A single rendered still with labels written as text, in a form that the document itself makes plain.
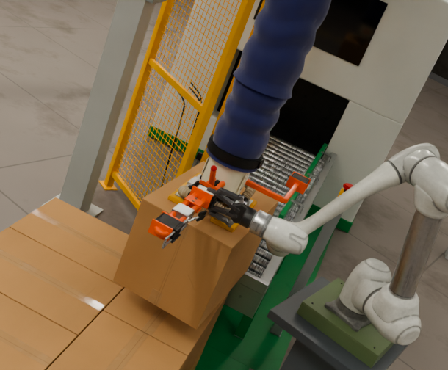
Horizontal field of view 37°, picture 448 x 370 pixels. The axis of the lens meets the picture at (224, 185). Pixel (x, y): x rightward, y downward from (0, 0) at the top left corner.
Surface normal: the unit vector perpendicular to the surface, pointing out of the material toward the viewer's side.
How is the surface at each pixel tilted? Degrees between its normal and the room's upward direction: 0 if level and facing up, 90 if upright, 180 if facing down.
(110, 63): 90
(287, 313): 0
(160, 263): 89
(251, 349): 0
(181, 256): 89
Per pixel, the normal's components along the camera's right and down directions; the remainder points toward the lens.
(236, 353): 0.35, -0.84
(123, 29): -0.30, 0.32
